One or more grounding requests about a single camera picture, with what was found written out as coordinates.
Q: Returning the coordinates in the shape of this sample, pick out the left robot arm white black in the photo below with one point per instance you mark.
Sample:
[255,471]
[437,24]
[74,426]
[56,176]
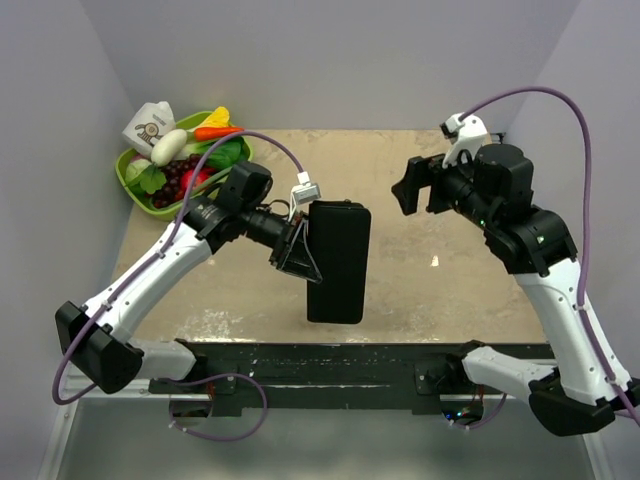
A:
[97,337]

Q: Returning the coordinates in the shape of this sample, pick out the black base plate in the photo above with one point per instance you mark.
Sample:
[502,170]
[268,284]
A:
[352,376]

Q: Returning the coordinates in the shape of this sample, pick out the green toy leafy vegetable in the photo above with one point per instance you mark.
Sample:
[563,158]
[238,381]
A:
[144,176]

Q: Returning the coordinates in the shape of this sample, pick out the green plastic tray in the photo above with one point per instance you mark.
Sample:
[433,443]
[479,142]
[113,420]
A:
[221,160]

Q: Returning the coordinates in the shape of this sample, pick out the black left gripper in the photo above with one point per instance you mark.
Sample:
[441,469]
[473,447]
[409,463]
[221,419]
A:
[292,254]

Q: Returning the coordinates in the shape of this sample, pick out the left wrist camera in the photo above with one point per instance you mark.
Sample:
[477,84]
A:
[304,192]

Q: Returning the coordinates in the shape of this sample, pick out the white paper bag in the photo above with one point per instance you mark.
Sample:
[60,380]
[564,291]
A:
[150,123]

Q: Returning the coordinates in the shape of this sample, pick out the white toy radish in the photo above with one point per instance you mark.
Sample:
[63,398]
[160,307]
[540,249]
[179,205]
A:
[168,147]

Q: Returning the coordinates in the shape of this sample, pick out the black zip tool case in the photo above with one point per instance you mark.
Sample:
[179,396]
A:
[339,236]

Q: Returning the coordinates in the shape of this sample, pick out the orange toy carrot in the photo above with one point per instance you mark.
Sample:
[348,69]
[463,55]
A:
[207,134]

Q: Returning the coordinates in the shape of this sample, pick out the purple toy grapes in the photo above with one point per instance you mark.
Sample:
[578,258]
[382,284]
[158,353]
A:
[177,177]

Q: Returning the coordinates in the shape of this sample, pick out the red toy fruit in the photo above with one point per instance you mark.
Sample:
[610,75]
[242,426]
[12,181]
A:
[192,180]

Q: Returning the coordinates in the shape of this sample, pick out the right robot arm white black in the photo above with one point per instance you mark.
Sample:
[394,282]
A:
[586,388]

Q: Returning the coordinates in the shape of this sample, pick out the yellow toy pepper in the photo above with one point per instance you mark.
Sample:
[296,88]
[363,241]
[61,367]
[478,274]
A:
[218,118]

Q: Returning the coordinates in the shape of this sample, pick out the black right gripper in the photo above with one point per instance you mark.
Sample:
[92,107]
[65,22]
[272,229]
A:
[418,174]

